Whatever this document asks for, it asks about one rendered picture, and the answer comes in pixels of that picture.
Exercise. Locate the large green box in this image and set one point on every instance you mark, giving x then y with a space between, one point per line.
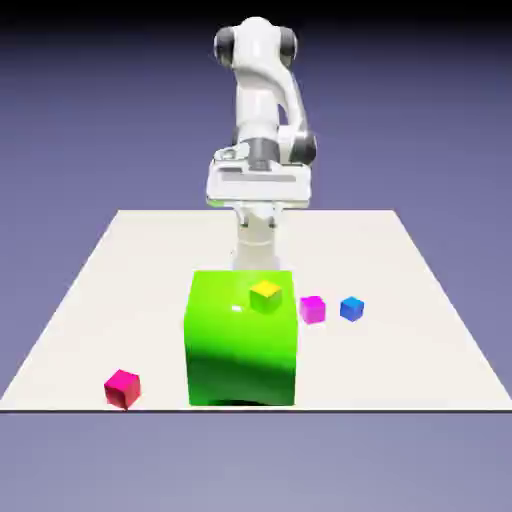
240 344

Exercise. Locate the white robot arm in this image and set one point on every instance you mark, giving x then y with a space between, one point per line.
256 100

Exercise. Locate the small magenta cube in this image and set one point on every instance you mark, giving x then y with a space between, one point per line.
312 310

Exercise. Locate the small blue cube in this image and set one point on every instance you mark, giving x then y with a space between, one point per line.
352 308

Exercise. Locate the small pink-red cube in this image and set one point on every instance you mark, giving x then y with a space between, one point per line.
122 390

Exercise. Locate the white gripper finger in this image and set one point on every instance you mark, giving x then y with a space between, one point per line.
242 216
271 216

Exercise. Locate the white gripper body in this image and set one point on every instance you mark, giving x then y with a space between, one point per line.
259 188

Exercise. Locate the small yellow cube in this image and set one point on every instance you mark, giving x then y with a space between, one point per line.
265 298

